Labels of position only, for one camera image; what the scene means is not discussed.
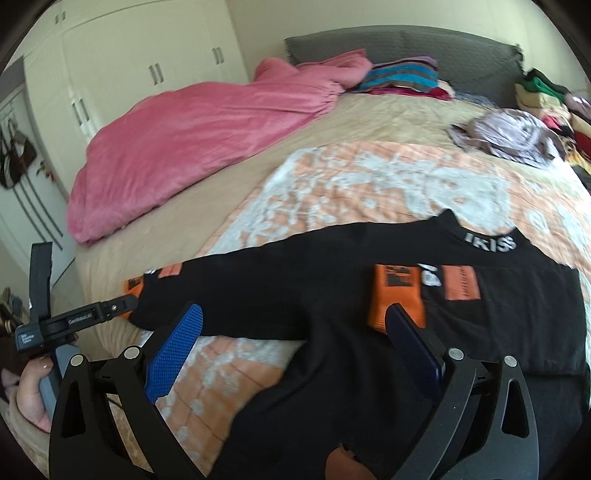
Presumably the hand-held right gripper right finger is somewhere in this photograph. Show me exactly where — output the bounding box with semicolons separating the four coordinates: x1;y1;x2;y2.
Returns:
387;302;541;480

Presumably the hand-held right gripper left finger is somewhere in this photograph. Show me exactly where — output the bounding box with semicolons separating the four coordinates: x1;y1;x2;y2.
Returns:
48;302;208;480

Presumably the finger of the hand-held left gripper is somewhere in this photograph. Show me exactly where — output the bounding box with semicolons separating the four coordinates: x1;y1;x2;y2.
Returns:
97;294;139;324

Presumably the black sweater with orange patches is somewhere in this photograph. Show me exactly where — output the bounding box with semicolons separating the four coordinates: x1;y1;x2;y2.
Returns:
127;209;591;480

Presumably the pile of folded clothes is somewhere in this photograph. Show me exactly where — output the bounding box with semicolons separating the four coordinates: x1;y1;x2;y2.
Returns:
515;68;591;174

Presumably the person's left hand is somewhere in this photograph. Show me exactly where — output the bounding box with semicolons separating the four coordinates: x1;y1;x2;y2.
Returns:
16;357;61;435

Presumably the pile of shoes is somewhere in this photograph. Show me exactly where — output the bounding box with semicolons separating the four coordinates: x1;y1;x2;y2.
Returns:
0;286;28;335

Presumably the brown handbag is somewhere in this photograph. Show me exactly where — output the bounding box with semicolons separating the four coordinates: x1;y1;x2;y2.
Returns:
0;117;38;190

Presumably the orange and white tufted blanket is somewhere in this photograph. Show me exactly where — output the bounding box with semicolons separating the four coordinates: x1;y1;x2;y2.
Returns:
154;141;591;480

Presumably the pink blanket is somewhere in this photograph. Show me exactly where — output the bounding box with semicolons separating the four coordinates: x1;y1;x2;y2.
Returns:
67;48;375;245

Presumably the lilac crumpled garment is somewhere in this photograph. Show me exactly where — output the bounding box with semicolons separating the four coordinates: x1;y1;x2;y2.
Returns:
447;109;565;168

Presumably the bed with beige sheet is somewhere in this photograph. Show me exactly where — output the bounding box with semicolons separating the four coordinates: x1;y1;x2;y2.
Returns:
9;88;591;480

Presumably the magenta folded cloth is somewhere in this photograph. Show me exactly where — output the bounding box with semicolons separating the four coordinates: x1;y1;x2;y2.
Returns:
369;80;455;103

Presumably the blue patterned cloth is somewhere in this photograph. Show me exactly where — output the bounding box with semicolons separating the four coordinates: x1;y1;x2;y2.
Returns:
455;91;502;110

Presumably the cream wardrobe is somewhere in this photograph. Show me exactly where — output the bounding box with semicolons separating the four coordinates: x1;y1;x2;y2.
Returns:
23;0;252;144

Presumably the striped pillow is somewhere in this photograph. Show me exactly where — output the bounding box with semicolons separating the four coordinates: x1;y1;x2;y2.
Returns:
358;56;439;95

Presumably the grey quilted headboard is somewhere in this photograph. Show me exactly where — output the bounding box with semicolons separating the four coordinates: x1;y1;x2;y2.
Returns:
284;25;525;109

